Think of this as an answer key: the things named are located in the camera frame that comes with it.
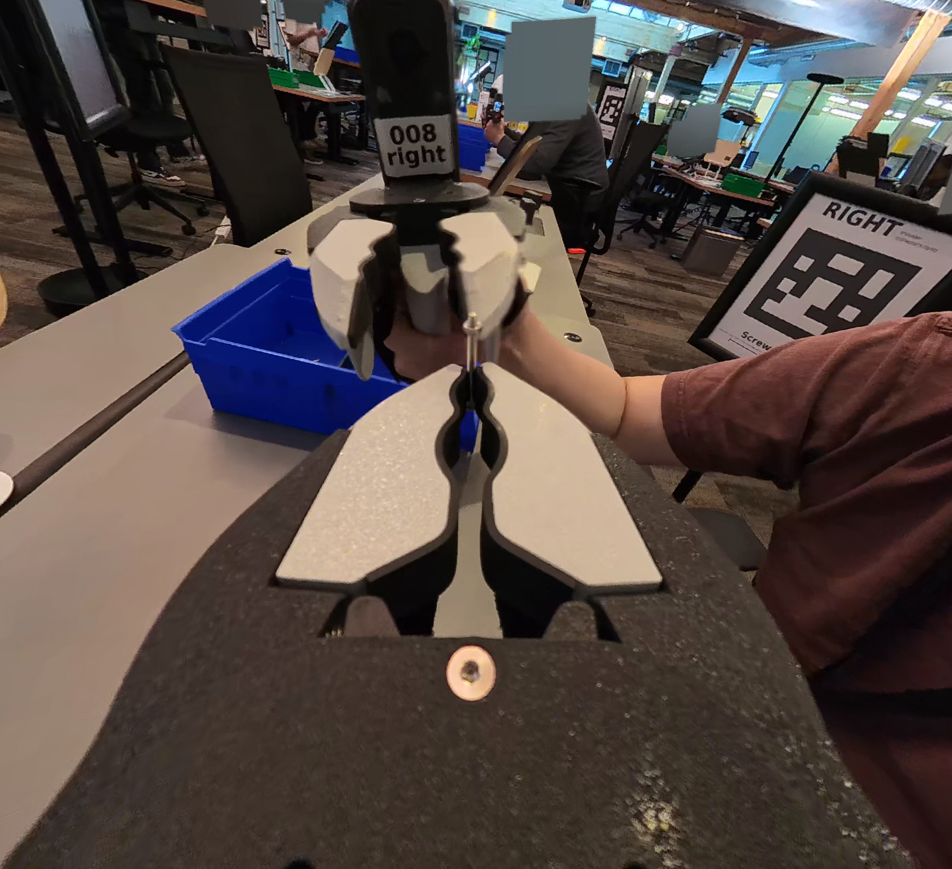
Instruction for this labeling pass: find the grey waste bin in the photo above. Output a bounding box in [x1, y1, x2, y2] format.
[680, 225, 745, 278]

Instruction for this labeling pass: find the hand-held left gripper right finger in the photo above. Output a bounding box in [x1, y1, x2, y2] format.
[475, 362, 664, 637]

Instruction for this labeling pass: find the small marker sign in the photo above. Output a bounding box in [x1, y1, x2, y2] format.
[595, 84, 632, 141]

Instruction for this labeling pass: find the grey board on black stand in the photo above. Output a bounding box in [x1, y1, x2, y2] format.
[0, 0, 153, 319]

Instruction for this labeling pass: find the black floor lamp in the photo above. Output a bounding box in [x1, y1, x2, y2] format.
[781, 71, 846, 178]

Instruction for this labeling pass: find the blue divided parts bin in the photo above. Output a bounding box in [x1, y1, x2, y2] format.
[173, 257, 480, 453]

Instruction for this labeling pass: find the black framed marker sign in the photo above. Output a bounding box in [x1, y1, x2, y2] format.
[688, 172, 952, 363]

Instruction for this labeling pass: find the black office chair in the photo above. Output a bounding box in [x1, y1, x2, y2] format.
[576, 121, 670, 319]
[158, 43, 315, 248]

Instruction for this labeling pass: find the long metal bolt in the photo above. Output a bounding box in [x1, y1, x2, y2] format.
[463, 313, 481, 409]

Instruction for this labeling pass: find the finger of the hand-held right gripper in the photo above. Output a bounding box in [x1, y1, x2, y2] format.
[308, 216, 403, 380]
[439, 213, 523, 358]

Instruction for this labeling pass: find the wooden top office desk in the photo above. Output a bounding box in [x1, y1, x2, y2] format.
[271, 84, 367, 165]
[654, 162, 797, 245]

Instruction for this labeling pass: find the person's right forearm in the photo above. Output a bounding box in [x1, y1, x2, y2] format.
[550, 329, 674, 440]

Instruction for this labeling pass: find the person's right hand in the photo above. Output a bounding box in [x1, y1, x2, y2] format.
[385, 306, 571, 406]

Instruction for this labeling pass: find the black swivel chair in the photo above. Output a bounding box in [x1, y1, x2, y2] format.
[45, 112, 211, 239]

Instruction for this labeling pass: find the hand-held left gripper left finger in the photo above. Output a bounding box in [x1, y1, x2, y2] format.
[275, 363, 470, 637]

